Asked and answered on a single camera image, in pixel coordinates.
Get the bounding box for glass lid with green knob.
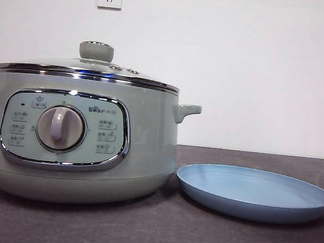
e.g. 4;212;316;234
0;33;184;90

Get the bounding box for pale green electric steamer pot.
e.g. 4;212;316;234
0;66;205;216

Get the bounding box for blue round plate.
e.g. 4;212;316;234
172;160;324;229

